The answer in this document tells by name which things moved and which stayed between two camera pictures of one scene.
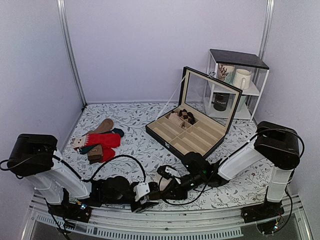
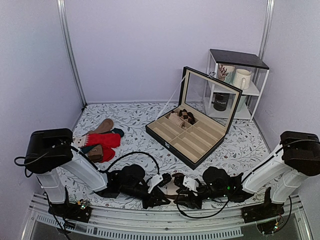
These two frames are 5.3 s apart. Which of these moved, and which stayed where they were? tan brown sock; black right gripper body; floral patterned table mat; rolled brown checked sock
Moved: black right gripper body
Stayed: floral patterned table mat; rolled brown checked sock; tan brown sock
